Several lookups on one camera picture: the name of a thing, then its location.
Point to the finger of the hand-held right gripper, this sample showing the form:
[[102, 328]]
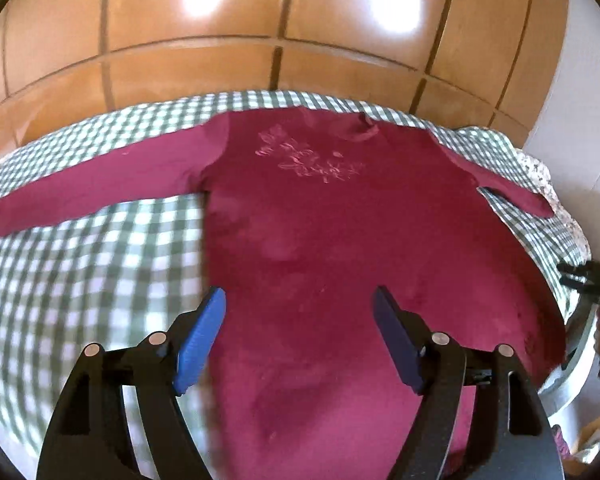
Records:
[[582, 279]]

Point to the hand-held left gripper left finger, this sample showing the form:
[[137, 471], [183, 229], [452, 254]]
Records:
[[200, 340]]

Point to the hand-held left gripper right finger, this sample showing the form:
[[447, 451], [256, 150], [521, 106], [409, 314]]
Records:
[[397, 340]]

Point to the crimson long-sleeve shirt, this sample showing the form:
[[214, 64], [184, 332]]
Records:
[[305, 235]]

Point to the green white checkered blanket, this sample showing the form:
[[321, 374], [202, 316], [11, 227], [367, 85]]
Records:
[[105, 270]]

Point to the wooden wardrobe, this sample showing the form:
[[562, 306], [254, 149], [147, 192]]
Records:
[[180, 85]]

